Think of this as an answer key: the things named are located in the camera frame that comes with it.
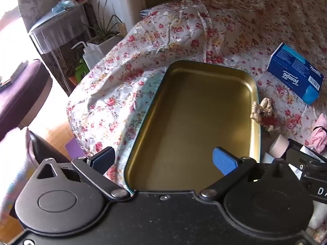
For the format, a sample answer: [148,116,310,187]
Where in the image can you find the beige tape roll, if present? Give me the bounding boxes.
[268,134,290,159]

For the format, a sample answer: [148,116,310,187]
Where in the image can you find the potted plant white planter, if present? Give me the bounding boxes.
[83,0,128,57]

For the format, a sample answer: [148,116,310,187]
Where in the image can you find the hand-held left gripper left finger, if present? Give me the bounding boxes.
[37,147,131,200]

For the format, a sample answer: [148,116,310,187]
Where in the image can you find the blue tissue pack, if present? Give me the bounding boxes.
[266,42,325,106]

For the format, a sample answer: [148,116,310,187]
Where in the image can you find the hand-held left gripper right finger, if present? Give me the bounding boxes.
[199,147,303,200]

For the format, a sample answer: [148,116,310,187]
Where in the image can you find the purple floor mat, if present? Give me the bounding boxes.
[65,139,86,160]

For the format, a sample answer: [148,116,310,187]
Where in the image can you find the round side table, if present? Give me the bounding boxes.
[28,4,92,95]

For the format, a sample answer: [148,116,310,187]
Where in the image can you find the pink cloth bundle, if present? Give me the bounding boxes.
[310,113,327,155]

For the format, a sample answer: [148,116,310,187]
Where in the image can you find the beige patterned cloth bundle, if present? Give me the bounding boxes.
[250,97,279,132]

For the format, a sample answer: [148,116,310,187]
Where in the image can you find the dark book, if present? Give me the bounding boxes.
[10,60,30,78]

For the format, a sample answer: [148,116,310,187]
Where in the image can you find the blue plastic bag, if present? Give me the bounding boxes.
[51,0,76,13]

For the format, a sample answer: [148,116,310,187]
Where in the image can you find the purple stool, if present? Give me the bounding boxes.
[0,59,53,141]

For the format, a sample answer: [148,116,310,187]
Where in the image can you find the white fluffy cloth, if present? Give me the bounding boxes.
[308,200,327,235]

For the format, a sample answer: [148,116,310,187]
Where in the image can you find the floral bedspread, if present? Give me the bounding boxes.
[66,0,327,189]

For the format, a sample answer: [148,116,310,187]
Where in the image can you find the white squeeze bottle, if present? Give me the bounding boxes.
[72,41,104,70]

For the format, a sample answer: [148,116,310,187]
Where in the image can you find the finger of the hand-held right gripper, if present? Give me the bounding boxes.
[286,138,327,169]

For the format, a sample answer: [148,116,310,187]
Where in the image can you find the small green potted plant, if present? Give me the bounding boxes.
[68,53,90,86]

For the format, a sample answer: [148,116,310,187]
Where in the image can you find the gold metal tray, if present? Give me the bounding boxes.
[124,60,262,194]

